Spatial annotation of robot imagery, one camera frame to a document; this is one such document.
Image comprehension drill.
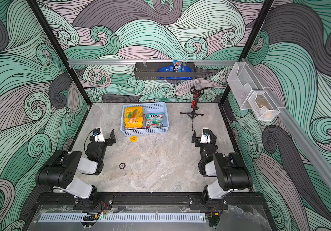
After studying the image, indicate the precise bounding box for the yellow candy bag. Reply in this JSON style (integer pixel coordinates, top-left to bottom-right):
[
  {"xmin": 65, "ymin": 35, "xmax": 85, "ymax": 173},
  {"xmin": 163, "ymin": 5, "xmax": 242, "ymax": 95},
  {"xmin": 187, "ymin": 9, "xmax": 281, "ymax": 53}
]
[{"xmin": 124, "ymin": 106, "xmax": 143, "ymax": 130}]

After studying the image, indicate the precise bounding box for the light blue perforated plastic basket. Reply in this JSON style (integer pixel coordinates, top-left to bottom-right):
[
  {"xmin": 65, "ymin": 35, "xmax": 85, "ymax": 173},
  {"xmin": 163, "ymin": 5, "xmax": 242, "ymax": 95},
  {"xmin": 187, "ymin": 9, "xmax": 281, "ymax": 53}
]
[{"xmin": 120, "ymin": 102, "xmax": 170, "ymax": 136}]

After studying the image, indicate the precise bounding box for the teal Fox's candy bag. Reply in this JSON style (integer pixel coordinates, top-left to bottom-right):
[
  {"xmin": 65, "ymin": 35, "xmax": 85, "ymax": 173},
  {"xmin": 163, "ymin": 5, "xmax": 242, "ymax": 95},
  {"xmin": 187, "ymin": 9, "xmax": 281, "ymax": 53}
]
[{"xmin": 145, "ymin": 113, "xmax": 164, "ymax": 129}]

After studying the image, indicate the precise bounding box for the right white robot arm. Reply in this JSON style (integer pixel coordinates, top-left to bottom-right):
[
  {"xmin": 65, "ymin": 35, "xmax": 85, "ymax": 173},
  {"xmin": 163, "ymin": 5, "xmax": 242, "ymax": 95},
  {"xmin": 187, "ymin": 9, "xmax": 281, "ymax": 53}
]
[{"xmin": 191, "ymin": 129, "xmax": 253, "ymax": 202}]

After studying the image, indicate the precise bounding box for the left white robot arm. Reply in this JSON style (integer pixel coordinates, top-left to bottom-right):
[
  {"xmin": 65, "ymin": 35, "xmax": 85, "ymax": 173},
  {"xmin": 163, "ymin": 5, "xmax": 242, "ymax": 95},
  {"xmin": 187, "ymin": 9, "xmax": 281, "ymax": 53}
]
[{"xmin": 35, "ymin": 128, "xmax": 116, "ymax": 199}]

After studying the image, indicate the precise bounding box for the yellow round sticker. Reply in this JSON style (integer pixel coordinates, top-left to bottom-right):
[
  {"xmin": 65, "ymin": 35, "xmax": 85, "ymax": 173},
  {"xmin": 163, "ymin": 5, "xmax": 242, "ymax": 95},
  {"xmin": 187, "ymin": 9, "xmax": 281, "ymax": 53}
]
[{"xmin": 130, "ymin": 136, "xmax": 138, "ymax": 142}]

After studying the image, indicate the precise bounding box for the red microphone on tripod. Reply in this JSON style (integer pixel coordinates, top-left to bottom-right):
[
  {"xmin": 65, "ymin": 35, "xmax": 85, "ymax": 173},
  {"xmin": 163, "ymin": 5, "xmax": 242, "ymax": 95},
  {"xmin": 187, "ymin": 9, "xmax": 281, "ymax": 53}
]
[{"xmin": 180, "ymin": 83, "xmax": 204, "ymax": 131}]

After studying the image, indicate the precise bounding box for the small clear bin with contents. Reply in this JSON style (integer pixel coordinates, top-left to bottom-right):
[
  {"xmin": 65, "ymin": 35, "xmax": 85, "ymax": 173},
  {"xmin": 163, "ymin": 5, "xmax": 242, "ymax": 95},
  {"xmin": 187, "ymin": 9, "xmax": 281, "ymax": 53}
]
[{"xmin": 248, "ymin": 90, "xmax": 280, "ymax": 122}]

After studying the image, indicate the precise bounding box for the blue package in shelf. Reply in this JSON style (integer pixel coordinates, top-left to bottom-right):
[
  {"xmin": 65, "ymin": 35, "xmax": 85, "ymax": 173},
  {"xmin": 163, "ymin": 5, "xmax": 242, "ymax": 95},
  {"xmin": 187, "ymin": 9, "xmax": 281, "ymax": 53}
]
[{"xmin": 157, "ymin": 65, "xmax": 193, "ymax": 80}]

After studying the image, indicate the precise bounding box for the small snack packet in shelf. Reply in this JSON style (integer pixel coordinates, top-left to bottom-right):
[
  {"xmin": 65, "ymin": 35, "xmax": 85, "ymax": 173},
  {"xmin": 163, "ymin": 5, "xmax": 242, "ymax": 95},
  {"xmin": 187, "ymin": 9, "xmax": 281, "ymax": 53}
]
[{"xmin": 173, "ymin": 60, "xmax": 182, "ymax": 72}]

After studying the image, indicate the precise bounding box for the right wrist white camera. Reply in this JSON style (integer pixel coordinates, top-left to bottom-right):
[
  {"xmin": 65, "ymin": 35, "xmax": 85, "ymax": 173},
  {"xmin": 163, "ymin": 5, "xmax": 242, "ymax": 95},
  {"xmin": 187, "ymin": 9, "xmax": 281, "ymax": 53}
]
[{"xmin": 201, "ymin": 128, "xmax": 211, "ymax": 143}]

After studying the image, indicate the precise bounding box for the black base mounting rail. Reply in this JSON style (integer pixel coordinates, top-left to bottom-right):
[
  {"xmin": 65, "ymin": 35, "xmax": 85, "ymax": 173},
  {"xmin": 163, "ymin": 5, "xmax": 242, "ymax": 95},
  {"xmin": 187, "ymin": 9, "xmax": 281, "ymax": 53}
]
[{"xmin": 36, "ymin": 192, "xmax": 268, "ymax": 212}]

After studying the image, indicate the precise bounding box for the black wall shelf tray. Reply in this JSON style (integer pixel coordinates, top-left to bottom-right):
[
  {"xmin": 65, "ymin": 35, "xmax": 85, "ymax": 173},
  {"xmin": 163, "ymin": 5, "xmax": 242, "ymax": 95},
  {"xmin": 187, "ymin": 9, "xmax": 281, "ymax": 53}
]
[{"xmin": 134, "ymin": 61, "xmax": 196, "ymax": 80}]

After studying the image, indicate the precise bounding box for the clear plastic wall bin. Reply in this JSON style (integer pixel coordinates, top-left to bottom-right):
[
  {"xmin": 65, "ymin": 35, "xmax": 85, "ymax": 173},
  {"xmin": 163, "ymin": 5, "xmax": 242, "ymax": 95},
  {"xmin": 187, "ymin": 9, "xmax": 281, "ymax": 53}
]
[{"xmin": 228, "ymin": 62, "xmax": 263, "ymax": 110}]

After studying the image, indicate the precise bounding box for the white slotted cable duct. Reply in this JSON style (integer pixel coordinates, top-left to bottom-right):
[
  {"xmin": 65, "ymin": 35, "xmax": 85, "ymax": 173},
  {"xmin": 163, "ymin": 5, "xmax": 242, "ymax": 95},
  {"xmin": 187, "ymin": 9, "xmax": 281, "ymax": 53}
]
[{"xmin": 37, "ymin": 212, "xmax": 206, "ymax": 223}]

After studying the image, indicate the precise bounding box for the aluminium rail right wall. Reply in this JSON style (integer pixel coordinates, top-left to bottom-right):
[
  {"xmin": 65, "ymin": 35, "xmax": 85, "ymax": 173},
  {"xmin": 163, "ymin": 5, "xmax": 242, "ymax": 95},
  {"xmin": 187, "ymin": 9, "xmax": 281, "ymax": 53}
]
[{"xmin": 241, "ymin": 57, "xmax": 331, "ymax": 216}]

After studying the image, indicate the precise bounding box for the aluminium rail wall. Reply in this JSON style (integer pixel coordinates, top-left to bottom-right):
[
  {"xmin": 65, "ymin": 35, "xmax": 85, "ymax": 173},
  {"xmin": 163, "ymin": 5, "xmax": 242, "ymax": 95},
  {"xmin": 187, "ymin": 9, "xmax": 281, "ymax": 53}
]
[
  {"xmin": 68, "ymin": 59, "xmax": 237, "ymax": 66},
  {"xmin": 241, "ymin": 57, "xmax": 331, "ymax": 216}
]

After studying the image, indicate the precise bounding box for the aluminium rail back wall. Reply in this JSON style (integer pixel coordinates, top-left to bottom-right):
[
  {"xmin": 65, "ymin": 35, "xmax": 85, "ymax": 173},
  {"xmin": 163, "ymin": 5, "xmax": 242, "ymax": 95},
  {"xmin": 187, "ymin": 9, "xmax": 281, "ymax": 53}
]
[{"xmin": 68, "ymin": 59, "xmax": 237, "ymax": 66}]

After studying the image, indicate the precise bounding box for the black corner frame post left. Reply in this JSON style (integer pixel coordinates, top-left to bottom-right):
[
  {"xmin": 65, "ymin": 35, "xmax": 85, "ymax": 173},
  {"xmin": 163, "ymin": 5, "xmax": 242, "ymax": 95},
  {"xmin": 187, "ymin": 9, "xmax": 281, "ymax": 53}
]
[{"xmin": 27, "ymin": 0, "xmax": 92, "ymax": 106}]

